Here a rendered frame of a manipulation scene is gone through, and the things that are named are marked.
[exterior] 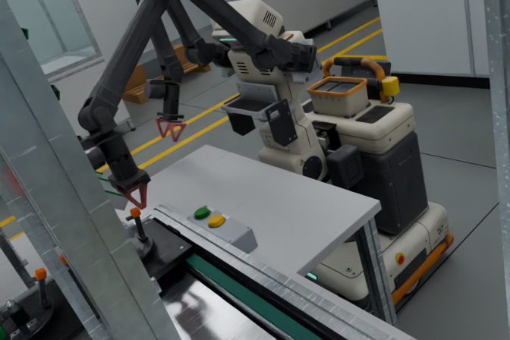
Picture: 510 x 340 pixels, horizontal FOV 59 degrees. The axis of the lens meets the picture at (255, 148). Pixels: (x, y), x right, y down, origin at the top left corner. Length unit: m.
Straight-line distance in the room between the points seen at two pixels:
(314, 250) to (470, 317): 1.08
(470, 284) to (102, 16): 8.93
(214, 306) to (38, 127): 0.81
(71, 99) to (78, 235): 4.89
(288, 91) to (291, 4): 4.86
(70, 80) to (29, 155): 4.89
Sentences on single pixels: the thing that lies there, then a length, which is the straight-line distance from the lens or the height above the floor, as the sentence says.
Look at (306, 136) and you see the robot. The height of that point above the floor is 0.86.
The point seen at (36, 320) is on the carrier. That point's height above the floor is 1.01.
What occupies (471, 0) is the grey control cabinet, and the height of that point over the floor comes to 0.70.
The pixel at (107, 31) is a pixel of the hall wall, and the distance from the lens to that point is 10.08.
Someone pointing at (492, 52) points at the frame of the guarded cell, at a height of 1.43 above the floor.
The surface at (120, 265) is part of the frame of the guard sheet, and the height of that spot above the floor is 1.44.
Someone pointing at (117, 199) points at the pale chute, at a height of 1.03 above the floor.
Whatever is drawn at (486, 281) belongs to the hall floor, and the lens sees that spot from 2.23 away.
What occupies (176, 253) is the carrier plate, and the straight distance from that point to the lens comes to 1.11.
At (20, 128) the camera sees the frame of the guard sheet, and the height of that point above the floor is 1.53.
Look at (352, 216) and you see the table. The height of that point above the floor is 0.86.
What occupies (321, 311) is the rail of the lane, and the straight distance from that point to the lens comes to 0.85.
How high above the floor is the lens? 1.57
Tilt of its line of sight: 24 degrees down
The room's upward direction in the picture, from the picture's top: 18 degrees counter-clockwise
